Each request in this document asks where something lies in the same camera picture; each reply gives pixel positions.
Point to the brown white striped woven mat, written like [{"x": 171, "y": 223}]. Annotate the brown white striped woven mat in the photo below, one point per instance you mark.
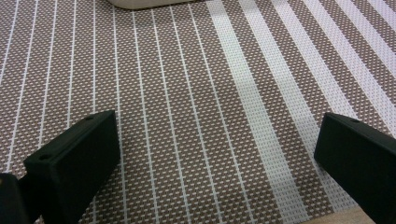
[{"x": 193, "y": 102}]

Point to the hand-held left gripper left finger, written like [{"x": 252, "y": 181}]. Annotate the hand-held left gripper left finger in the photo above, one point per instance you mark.
[{"x": 71, "y": 168}]

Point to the beige container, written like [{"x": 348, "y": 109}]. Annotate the beige container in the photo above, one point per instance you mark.
[{"x": 140, "y": 3}]

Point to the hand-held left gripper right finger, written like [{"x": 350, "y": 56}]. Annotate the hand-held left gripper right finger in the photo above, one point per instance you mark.
[{"x": 361, "y": 158}]

